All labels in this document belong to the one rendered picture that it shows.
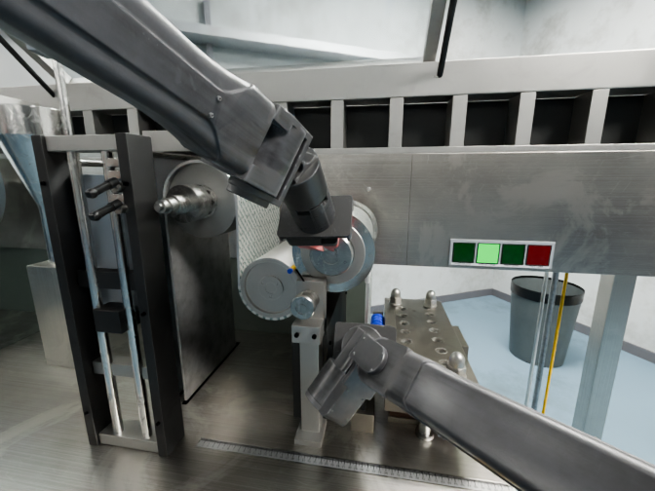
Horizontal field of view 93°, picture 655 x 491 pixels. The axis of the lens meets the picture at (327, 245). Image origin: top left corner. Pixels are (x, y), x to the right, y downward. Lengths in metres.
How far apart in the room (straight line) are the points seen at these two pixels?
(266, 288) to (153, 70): 0.46
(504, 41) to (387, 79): 3.30
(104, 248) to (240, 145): 0.43
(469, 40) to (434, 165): 3.03
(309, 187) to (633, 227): 0.86
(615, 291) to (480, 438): 1.02
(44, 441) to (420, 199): 0.94
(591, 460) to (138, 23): 0.35
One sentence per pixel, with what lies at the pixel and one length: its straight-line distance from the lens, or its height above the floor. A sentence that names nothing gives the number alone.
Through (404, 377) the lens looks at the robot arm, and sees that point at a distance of 0.35.
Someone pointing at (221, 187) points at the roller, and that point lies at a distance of 0.61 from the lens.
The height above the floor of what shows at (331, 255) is 1.25.
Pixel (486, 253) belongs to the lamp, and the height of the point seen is 1.18.
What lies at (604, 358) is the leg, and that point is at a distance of 1.36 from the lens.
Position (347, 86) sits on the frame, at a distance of 0.90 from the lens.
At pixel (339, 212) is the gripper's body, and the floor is 1.33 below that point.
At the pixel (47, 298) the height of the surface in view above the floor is 1.09.
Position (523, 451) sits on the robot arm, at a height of 1.19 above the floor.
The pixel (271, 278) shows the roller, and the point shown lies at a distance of 0.60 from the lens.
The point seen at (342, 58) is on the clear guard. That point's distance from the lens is 0.93.
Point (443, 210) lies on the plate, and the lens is 0.88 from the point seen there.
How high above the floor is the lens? 1.38
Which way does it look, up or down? 12 degrees down
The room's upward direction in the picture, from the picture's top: straight up
